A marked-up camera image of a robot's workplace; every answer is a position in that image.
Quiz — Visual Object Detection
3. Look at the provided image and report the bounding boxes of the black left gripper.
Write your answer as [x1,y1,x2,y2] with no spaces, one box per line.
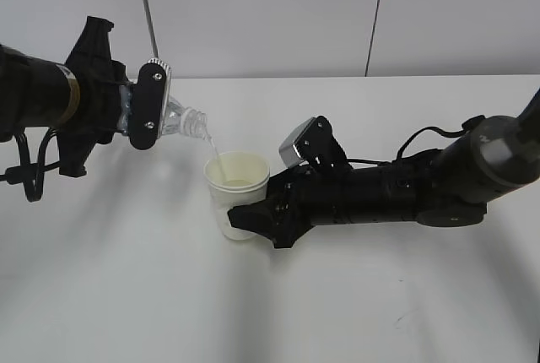
[57,16,129,176]

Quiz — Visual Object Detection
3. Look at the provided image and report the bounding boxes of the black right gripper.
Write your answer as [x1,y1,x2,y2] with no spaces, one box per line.
[227,167,359,249]

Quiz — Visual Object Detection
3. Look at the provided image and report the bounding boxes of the white paper cup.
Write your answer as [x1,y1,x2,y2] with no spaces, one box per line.
[203,151,270,241]

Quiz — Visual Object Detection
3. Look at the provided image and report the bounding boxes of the clear green-label water bottle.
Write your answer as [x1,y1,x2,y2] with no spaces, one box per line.
[117,84,212,141]

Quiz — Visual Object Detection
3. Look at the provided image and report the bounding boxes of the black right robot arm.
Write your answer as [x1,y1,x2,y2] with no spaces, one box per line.
[227,97,539,249]

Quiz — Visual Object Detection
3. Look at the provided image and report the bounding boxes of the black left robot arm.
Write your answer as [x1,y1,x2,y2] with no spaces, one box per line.
[1,16,129,177]

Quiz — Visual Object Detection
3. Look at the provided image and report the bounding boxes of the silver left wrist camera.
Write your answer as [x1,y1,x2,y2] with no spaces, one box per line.
[127,58,171,150]

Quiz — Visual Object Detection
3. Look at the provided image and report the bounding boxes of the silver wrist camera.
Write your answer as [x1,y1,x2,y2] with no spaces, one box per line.
[278,116,348,173]
[127,58,171,150]

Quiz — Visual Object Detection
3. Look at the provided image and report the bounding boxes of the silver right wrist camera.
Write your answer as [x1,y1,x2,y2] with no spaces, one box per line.
[278,116,348,173]

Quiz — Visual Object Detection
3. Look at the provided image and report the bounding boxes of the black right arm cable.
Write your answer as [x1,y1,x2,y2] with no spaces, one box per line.
[349,115,486,168]

